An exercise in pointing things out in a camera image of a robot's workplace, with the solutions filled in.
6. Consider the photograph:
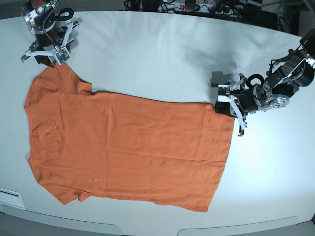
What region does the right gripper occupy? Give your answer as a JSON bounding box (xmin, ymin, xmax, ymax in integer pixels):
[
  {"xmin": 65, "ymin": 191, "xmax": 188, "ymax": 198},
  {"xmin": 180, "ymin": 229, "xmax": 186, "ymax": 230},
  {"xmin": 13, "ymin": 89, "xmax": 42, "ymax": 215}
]
[{"xmin": 31, "ymin": 22, "xmax": 76, "ymax": 67}]

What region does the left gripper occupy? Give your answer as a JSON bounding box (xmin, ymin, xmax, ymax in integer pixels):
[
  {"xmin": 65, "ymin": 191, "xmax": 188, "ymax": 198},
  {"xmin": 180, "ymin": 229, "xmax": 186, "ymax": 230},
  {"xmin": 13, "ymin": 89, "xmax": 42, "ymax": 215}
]
[{"xmin": 210, "ymin": 71, "xmax": 258, "ymax": 116}]

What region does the orange T-shirt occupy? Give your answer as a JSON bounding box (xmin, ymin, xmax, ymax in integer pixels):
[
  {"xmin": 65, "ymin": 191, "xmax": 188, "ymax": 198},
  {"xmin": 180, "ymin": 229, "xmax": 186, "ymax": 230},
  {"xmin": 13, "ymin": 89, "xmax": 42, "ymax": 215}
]
[{"xmin": 24, "ymin": 64, "xmax": 234, "ymax": 212}]

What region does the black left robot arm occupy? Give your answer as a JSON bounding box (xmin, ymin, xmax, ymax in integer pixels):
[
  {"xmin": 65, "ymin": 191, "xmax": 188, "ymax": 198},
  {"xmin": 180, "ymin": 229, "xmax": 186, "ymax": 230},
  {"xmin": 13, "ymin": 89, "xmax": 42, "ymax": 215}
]
[{"xmin": 215, "ymin": 29, "xmax": 315, "ymax": 118}]

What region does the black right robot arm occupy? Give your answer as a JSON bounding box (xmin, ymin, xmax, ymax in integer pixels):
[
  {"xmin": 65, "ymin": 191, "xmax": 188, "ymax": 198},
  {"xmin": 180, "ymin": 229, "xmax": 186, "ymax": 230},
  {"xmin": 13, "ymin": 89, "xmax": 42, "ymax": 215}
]
[{"xmin": 21, "ymin": 0, "xmax": 79, "ymax": 67}]

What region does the white power strip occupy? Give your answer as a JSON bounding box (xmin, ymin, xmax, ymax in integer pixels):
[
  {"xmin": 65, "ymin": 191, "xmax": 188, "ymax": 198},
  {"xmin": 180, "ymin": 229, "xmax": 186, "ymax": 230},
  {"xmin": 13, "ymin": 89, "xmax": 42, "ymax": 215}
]
[{"xmin": 157, "ymin": 2, "xmax": 233, "ymax": 15}]

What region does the white label plate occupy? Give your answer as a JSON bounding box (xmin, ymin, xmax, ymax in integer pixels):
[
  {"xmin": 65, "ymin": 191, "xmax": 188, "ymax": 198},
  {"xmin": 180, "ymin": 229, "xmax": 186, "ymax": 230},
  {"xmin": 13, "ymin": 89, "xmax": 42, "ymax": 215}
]
[{"xmin": 0, "ymin": 188, "xmax": 25, "ymax": 210}]

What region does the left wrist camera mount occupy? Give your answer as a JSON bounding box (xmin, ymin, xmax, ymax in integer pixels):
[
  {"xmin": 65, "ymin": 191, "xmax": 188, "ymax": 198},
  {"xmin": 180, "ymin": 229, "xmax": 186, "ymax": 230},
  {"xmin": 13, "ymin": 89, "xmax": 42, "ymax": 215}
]
[{"xmin": 217, "ymin": 73, "xmax": 247, "ymax": 137}]

